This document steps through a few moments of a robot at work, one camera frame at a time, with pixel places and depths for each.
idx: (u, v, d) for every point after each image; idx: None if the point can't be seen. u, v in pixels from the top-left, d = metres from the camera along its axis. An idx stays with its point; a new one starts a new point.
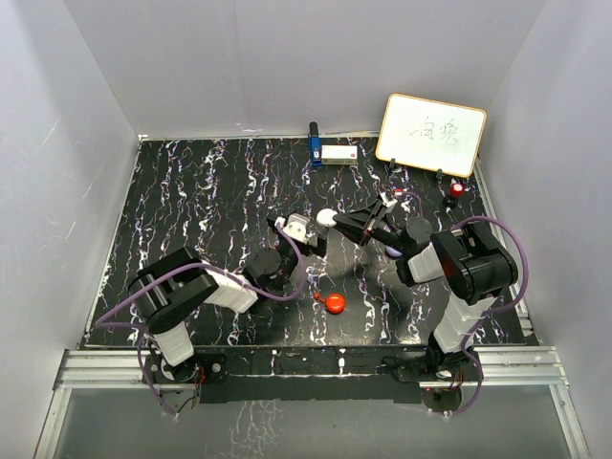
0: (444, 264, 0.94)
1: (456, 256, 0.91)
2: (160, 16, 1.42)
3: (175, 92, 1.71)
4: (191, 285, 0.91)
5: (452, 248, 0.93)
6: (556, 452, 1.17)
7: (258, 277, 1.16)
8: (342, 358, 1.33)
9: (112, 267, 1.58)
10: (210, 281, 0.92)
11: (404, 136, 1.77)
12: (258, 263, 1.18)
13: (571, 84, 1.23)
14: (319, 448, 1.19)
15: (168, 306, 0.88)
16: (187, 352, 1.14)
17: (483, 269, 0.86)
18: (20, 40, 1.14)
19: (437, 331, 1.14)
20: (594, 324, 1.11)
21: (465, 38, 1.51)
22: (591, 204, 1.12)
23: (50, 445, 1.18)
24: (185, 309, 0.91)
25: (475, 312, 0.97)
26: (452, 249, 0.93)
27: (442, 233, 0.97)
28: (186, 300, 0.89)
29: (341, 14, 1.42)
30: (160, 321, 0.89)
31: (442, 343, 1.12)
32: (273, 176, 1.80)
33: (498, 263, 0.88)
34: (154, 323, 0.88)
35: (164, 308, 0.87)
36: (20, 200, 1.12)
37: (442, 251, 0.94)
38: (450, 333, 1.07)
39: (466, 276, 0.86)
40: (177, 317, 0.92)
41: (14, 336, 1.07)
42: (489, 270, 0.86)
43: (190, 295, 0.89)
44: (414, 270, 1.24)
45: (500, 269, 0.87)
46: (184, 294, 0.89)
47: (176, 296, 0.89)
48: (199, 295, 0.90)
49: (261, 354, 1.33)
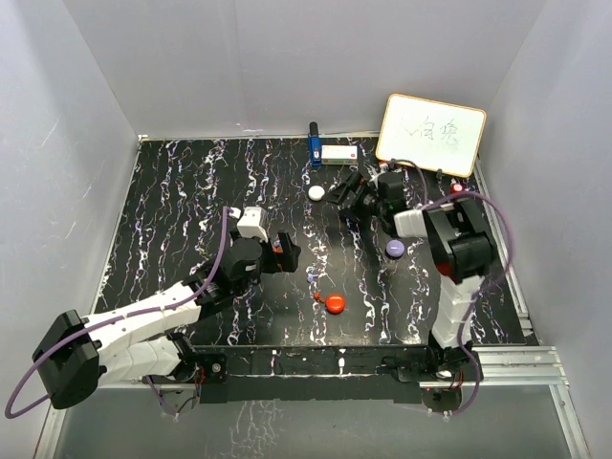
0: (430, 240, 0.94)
1: (442, 237, 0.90)
2: (160, 15, 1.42)
3: (175, 91, 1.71)
4: (70, 363, 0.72)
5: (441, 227, 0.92)
6: (556, 452, 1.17)
7: (234, 265, 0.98)
8: (342, 358, 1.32)
9: (112, 267, 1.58)
10: (88, 355, 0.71)
11: (404, 136, 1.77)
12: (232, 255, 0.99)
13: (571, 84, 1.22)
14: (320, 448, 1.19)
15: (58, 392, 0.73)
16: (174, 357, 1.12)
17: (462, 251, 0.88)
18: (20, 41, 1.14)
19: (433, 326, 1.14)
20: (594, 324, 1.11)
21: (466, 38, 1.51)
22: (591, 203, 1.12)
23: (50, 446, 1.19)
24: (88, 382, 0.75)
25: (465, 295, 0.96)
26: (442, 229, 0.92)
27: (432, 211, 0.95)
28: (75, 379, 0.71)
29: (341, 13, 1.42)
30: (68, 398, 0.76)
31: (441, 338, 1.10)
32: (272, 175, 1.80)
33: (477, 247, 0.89)
34: (61, 402, 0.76)
35: (56, 394, 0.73)
36: (20, 200, 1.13)
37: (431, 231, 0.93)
38: (446, 324, 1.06)
39: (450, 256, 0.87)
40: (88, 387, 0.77)
41: (15, 336, 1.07)
42: (467, 251, 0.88)
43: (74, 377, 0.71)
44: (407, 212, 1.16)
45: (480, 251, 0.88)
46: (66, 376, 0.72)
47: (61, 377, 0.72)
48: (85, 370, 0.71)
49: (261, 354, 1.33)
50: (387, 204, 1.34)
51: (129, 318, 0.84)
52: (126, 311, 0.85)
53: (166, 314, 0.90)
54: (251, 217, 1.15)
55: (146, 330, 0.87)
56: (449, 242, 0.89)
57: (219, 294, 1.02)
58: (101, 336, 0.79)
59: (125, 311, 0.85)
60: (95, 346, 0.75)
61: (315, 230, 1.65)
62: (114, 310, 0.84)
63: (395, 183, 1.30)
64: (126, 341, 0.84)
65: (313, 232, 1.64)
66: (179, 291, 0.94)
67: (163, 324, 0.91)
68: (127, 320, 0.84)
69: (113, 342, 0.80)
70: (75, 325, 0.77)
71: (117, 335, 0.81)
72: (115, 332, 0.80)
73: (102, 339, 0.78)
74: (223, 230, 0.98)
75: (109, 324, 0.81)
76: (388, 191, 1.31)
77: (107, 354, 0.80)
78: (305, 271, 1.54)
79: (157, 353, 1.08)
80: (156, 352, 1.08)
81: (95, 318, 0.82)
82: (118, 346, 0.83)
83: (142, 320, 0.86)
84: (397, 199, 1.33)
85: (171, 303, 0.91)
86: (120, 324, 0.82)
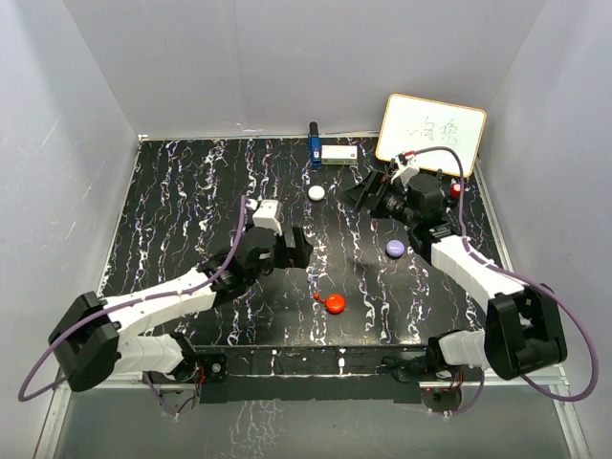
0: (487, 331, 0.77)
1: (511, 342, 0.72)
2: (160, 14, 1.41)
3: (175, 91, 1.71)
4: (90, 343, 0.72)
5: (511, 329, 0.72)
6: (557, 452, 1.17)
7: (250, 252, 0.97)
8: (342, 358, 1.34)
9: (112, 267, 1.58)
10: (111, 334, 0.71)
11: (404, 136, 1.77)
12: (248, 244, 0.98)
13: (572, 83, 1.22)
14: (320, 448, 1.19)
15: (77, 373, 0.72)
16: (179, 353, 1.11)
17: (529, 360, 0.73)
18: (19, 39, 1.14)
19: (446, 340, 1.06)
20: (594, 324, 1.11)
21: (466, 38, 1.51)
22: (591, 202, 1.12)
23: (50, 446, 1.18)
24: (107, 362, 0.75)
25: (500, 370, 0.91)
26: (512, 333, 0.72)
27: (502, 303, 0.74)
28: (94, 360, 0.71)
29: (341, 14, 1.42)
30: (85, 381, 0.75)
31: (447, 355, 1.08)
32: (272, 175, 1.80)
33: (548, 353, 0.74)
34: (78, 384, 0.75)
35: (76, 376, 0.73)
36: (19, 200, 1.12)
37: (496, 329, 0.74)
38: (460, 355, 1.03)
39: (513, 369, 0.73)
40: (104, 371, 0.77)
41: (15, 336, 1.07)
42: (534, 360, 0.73)
43: (95, 356, 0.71)
44: (448, 237, 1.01)
45: (547, 359, 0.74)
46: (86, 355, 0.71)
47: (80, 359, 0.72)
48: (106, 350, 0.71)
49: (261, 354, 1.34)
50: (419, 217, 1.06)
51: (147, 301, 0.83)
52: (143, 294, 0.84)
53: (183, 297, 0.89)
54: (268, 209, 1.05)
55: (163, 314, 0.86)
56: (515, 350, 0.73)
57: (233, 281, 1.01)
58: (120, 317, 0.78)
59: (142, 294, 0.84)
60: (115, 328, 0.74)
61: (315, 230, 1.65)
62: (132, 293, 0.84)
63: (432, 193, 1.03)
64: (144, 325, 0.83)
65: (313, 232, 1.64)
66: (194, 276, 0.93)
67: (180, 310, 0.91)
68: (145, 303, 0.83)
69: (132, 324, 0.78)
70: (94, 306, 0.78)
71: (135, 316, 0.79)
72: (133, 314, 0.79)
73: (120, 320, 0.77)
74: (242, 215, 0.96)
75: (127, 307, 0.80)
76: (423, 201, 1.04)
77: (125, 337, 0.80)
78: (305, 271, 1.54)
79: (163, 347, 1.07)
80: (163, 348, 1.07)
81: (113, 300, 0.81)
82: (135, 331, 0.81)
83: (160, 304, 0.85)
84: (431, 213, 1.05)
85: (188, 288, 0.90)
86: (137, 307, 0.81)
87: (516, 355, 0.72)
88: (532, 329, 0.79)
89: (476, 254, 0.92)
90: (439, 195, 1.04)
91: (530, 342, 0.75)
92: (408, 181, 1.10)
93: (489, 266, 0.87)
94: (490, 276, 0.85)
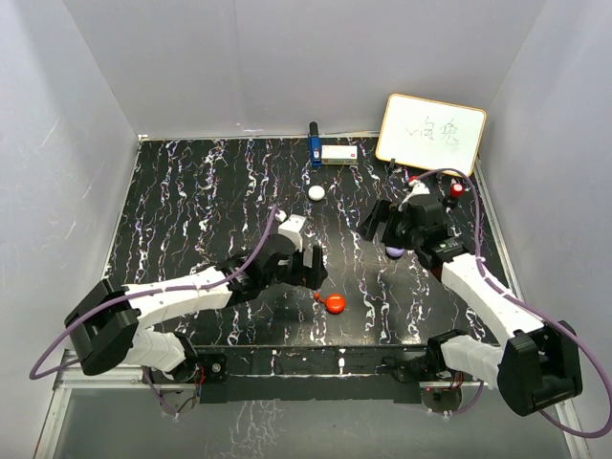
0: (504, 368, 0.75)
1: (530, 383, 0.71)
2: (160, 15, 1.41)
3: (175, 91, 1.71)
4: (108, 329, 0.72)
5: (531, 371, 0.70)
6: (556, 452, 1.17)
7: (268, 260, 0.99)
8: (342, 358, 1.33)
9: (112, 267, 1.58)
10: (130, 322, 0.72)
11: (404, 136, 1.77)
12: (268, 249, 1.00)
13: (571, 83, 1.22)
14: (319, 448, 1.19)
15: (90, 358, 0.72)
16: (181, 351, 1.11)
17: (543, 397, 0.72)
18: (19, 40, 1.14)
19: (448, 347, 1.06)
20: (593, 324, 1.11)
21: (465, 38, 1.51)
22: (591, 202, 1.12)
23: (51, 445, 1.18)
24: (122, 350, 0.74)
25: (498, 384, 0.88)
26: (530, 376, 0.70)
27: (521, 343, 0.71)
28: (109, 346, 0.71)
29: (341, 13, 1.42)
30: (97, 366, 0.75)
31: (448, 358, 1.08)
32: (272, 175, 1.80)
33: (562, 390, 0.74)
34: (91, 369, 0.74)
35: (87, 360, 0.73)
36: (19, 200, 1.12)
37: (514, 370, 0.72)
38: (462, 360, 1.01)
39: (530, 408, 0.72)
40: (117, 360, 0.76)
41: (15, 336, 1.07)
42: (549, 396, 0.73)
43: (114, 339, 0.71)
44: (458, 256, 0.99)
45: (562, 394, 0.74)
46: (104, 338, 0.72)
47: (97, 342, 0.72)
48: (123, 338, 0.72)
49: (261, 354, 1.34)
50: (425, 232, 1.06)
51: (167, 292, 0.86)
52: (164, 284, 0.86)
53: (200, 293, 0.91)
54: (295, 223, 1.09)
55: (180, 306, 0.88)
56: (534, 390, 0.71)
57: (248, 283, 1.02)
58: (141, 305, 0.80)
59: (163, 284, 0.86)
60: (134, 315, 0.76)
61: (316, 230, 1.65)
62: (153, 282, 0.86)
63: (432, 207, 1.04)
64: (161, 315, 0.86)
65: (313, 232, 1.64)
66: (213, 273, 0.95)
67: (195, 304, 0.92)
68: (165, 294, 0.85)
69: (149, 313, 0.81)
70: (115, 291, 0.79)
71: (154, 306, 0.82)
72: (152, 303, 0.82)
73: (141, 308, 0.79)
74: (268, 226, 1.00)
75: (147, 295, 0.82)
76: (424, 215, 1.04)
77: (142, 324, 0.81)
78: None
79: (167, 343, 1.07)
80: (167, 344, 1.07)
81: (134, 288, 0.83)
82: (149, 320, 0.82)
83: (179, 296, 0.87)
84: (435, 226, 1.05)
85: (207, 284, 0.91)
86: (157, 296, 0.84)
87: (533, 395, 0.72)
88: (546, 361, 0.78)
89: (491, 280, 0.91)
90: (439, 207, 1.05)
91: (546, 380, 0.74)
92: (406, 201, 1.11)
93: (506, 295, 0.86)
94: (506, 310, 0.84)
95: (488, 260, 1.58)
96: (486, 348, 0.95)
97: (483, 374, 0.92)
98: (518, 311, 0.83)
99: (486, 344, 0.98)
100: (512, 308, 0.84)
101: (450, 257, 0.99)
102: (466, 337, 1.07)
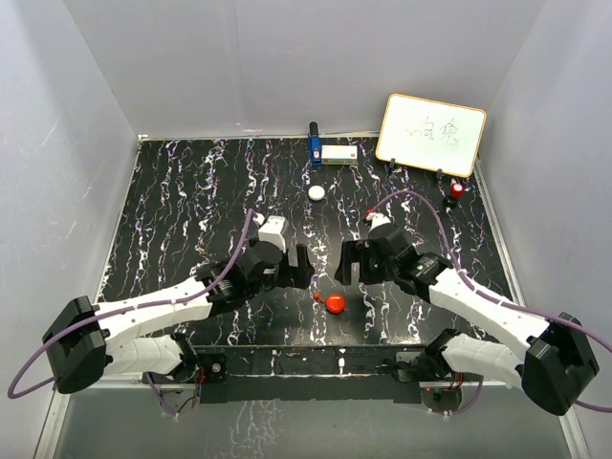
0: (527, 380, 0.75)
1: (557, 387, 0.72)
2: (160, 15, 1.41)
3: (175, 91, 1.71)
4: (77, 350, 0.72)
5: (556, 374, 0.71)
6: (556, 452, 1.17)
7: (254, 266, 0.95)
8: (342, 358, 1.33)
9: (112, 267, 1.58)
10: (98, 343, 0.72)
11: (404, 136, 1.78)
12: (251, 256, 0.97)
13: (572, 84, 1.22)
14: (319, 448, 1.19)
15: (62, 379, 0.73)
16: (176, 357, 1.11)
17: (573, 392, 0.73)
18: (20, 40, 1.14)
19: (452, 352, 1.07)
20: (593, 323, 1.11)
21: (465, 38, 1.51)
22: (590, 203, 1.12)
23: (51, 445, 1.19)
24: (94, 369, 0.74)
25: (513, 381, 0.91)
26: (556, 379, 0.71)
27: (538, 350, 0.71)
28: (78, 368, 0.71)
29: (341, 13, 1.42)
30: (73, 385, 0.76)
31: (453, 362, 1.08)
32: (272, 175, 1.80)
33: (586, 379, 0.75)
34: (66, 387, 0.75)
35: (60, 381, 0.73)
36: (19, 200, 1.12)
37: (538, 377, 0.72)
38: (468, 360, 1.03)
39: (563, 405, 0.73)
40: (92, 378, 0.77)
41: (15, 337, 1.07)
42: (577, 387, 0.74)
43: (81, 360, 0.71)
44: (440, 274, 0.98)
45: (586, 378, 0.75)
46: (72, 360, 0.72)
47: (68, 363, 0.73)
48: (91, 359, 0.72)
49: (261, 354, 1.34)
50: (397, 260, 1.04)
51: (140, 309, 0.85)
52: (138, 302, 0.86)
53: (177, 307, 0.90)
54: (274, 226, 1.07)
55: (155, 322, 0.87)
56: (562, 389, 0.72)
57: (232, 292, 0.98)
58: (111, 324, 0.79)
59: (136, 301, 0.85)
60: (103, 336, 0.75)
61: (315, 230, 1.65)
62: (126, 299, 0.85)
63: (393, 233, 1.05)
64: (135, 333, 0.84)
65: (313, 232, 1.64)
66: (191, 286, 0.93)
67: (173, 318, 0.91)
68: (138, 311, 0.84)
69: (120, 333, 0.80)
70: (84, 312, 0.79)
71: (125, 325, 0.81)
72: (123, 322, 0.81)
73: (110, 329, 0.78)
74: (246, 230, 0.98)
75: (119, 315, 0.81)
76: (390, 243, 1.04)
77: (115, 343, 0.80)
78: None
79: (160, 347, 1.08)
80: (160, 349, 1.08)
81: (106, 307, 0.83)
82: (123, 338, 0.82)
83: (152, 313, 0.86)
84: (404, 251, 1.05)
85: (183, 297, 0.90)
86: (129, 315, 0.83)
87: (563, 395, 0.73)
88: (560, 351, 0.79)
89: (482, 291, 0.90)
90: (399, 232, 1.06)
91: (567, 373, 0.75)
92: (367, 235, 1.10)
93: (504, 302, 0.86)
94: (509, 318, 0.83)
95: (488, 260, 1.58)
96: (491, 346, 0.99)
97: (495, 374, 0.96)
98: (520, 315, 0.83)
99: (488, 342, 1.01)
100: (513, 313, 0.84)
101: (433, 277, 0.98)
102: (464, 336, 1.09)
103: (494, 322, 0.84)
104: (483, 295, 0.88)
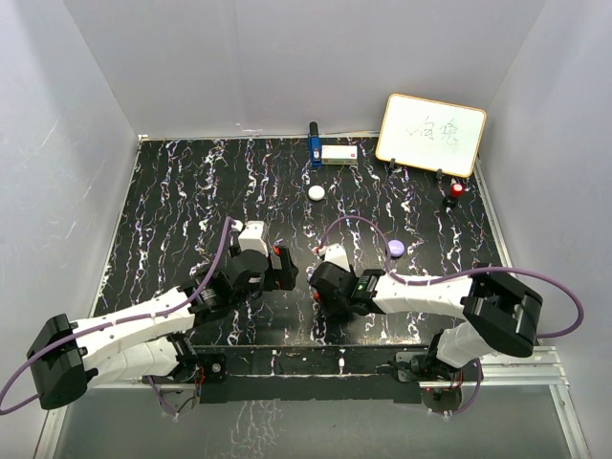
0: (488, 339, 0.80)
1: (508, 329, 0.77)
2: (160, 15, 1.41)
3: (175, 92, 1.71)
4: (55, 369, 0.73)
5: (496, 317, 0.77)
6: (557, 452, 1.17)
7: (239, 275, 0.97)
8: (342, 358, 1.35)
9: (112, 267, 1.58)
10: (76, 361, 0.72)
11: (404, 136, 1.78)
12: (236, 265, 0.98)
13: (571, 85, 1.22)
14: (320, 448, 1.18)
15: (44, 395, 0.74)
16: (172, 359, 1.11)
17: (526, 326, 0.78)
18: (20, 40, 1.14)
19: (445, 354, 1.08)
20: (591, 322, 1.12)
21: (465, 39, 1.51)
22: (590, 203, 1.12)
23: (51, 446, 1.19)
24: (76, 385, 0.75)
25: None
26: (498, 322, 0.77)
27: (471, 307, 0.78)
28: (57, 386, 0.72)
29: (341, 13, 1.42)
30: (55, 401, 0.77)
31: (454, 361, 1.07)
32: (272, 175, 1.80)
33: (534, 310, 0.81)
34: (50, 403, 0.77)
35: (42, 398, 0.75)
36: (19, 200, 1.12)
37: (488, 330, 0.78)
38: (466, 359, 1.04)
39: (526, 343, 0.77)
40: (76, 393, 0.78)
41: (15, 336, 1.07)
42: (527, 321, 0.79)
43: (59, 381, 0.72)
44: (378, 284, 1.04)
45: (532, 308, 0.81)
46: (52, 380, 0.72)
47: (47, 382, 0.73)
48: (69, 378, 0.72)
49: (261, 354, 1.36)
50: (342, 290, 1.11)
51: (119, 325, 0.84)
52: (116, 317, 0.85)
53: (157, 320, 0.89)
54: (254, 230, 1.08)
55: (135, 337, 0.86)
56: (513, 330, 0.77)
57: (217, 300, 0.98)
58: (88, 342, 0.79)
59: (115, 317, 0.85)
60: (81, 355, 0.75)
61: (315, 230, 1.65)
62: (105, 316, 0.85)
63: (327, 271, 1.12)
64: (115, 348, 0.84)
65: (313, 232, 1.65)
66: (173, 297, 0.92)
67: (155, 332, 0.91)
68: (117, 328, 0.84)
69: (98, 350, 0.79)
70: (63, 329, 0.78)
71: (103, 341, 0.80)
72: (101, 338, 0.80)
73: (88, 346, 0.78)
74: (222, 239, 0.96)
75: (97, 332, 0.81)
76: (327, 280, 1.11)
77: (95, 360, 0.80)
78: (305, 272, 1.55)
79: (153, 354, 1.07)
80: (153, 353, 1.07)
81: (84, 324, 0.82)
82: (102, 355, 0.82)
83: (131, 327, 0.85)
84: (342, 280, 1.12)
85: (163, 311, 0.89)
86: (107, 331, 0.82)
87: (519, 335, 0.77)
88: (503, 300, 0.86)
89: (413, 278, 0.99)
90: (332, 264, 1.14)
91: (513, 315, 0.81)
92: (313, 280, 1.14)
93: (431, 279, 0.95)
94: (441, 290, 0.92)
95: (488, 260, 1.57)
96: (462, 326, 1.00)
97: (482, 348, 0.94)
98: (449, 283, 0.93)
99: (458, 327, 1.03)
100: (443, 284, 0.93)
101: (375, 290, 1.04)
102: (445, 332, 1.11)
103: (431, 298, 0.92)
104: (414, 283, 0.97)
